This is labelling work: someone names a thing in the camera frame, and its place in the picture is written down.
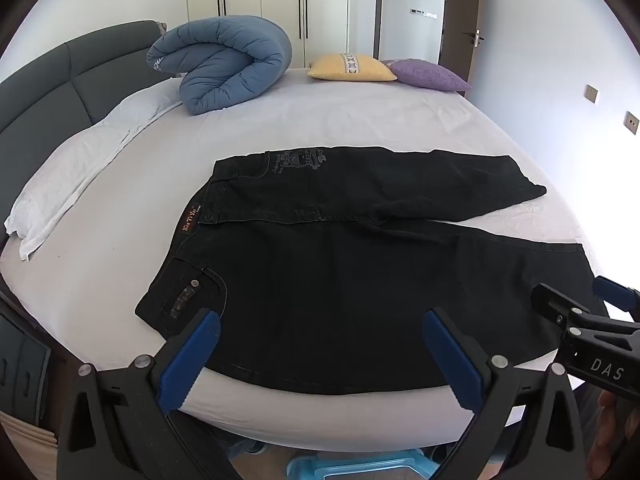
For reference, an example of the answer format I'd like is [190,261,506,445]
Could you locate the brown wooden door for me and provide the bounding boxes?
[440,0,486,83]

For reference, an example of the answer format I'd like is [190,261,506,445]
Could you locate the cream wardrobe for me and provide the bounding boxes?
[185,0,351,68]

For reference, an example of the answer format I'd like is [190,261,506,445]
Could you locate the yellow cushion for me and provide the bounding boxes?
[307,53,398,82]

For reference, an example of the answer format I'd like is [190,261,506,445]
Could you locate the dark grey bedside cabinet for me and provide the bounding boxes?
[0,305,52,431]

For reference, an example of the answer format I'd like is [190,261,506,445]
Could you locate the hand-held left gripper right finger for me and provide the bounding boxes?
[421,307,601,480]

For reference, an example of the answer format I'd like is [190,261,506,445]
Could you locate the bed with white sheet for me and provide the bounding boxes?
[0,67,608,453]

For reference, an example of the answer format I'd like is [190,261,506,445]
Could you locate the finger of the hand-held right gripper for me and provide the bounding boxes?
[531,284,608,348]
[592,276,640,322]

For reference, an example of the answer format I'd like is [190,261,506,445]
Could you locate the person's right hand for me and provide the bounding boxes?
[585,389,640,468]

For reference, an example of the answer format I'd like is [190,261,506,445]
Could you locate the black denim pants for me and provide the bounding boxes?
[135,146,608,395]

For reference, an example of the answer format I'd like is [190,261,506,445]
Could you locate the purple cushion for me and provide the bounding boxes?
[382,58,472,92]

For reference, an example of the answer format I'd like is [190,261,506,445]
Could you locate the light blue plastic stool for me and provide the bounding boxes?
[286,447,431,480]

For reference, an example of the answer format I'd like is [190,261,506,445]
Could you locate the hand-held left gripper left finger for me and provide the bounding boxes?
[57,307,223,480]

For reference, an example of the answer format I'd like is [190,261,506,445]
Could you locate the blue quilted comforter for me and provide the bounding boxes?
[146,16,293,116]

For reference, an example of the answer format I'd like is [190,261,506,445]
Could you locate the grey padded headboard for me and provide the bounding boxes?
[0,20,173,161]

